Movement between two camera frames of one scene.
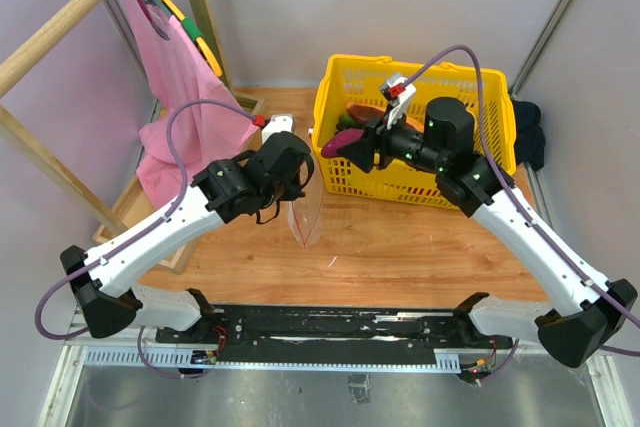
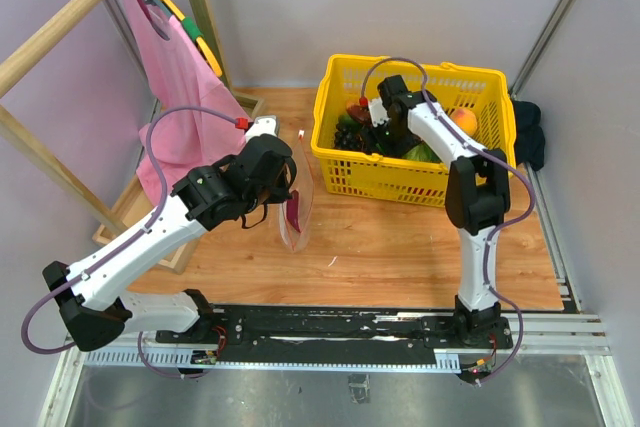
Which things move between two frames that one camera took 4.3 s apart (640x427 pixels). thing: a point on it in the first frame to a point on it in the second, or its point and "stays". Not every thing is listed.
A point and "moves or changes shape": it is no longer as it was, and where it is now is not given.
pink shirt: [180, 71] stays
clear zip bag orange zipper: [305, 213] moves or changes shape
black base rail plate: [320, 334] stays
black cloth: [529, 136] stays
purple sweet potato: [330, 149] to [293, 210]
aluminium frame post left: [109, 3] stays
